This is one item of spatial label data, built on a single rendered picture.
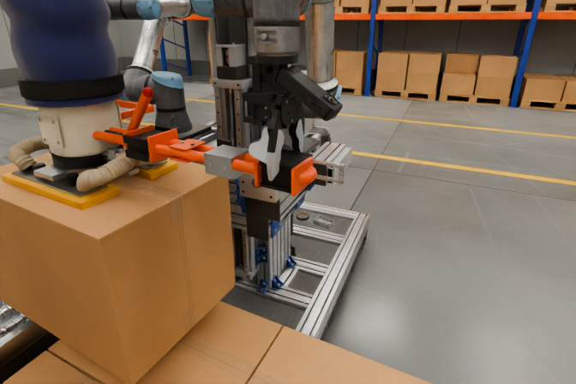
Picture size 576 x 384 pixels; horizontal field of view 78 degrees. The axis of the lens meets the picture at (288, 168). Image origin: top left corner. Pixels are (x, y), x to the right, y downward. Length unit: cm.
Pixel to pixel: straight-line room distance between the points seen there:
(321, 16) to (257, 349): 99
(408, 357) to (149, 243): 143
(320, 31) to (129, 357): 96
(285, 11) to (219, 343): 97
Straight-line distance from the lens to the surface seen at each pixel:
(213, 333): 127
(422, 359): 199
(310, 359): 119
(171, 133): 86
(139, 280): 89
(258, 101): 62
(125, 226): 81
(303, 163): 63
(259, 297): 186
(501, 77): 784
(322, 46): 113
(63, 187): 100
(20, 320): 156
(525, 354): 221
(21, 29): 99
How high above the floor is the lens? 146
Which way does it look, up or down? 22 degrees down
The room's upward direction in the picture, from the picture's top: straight up
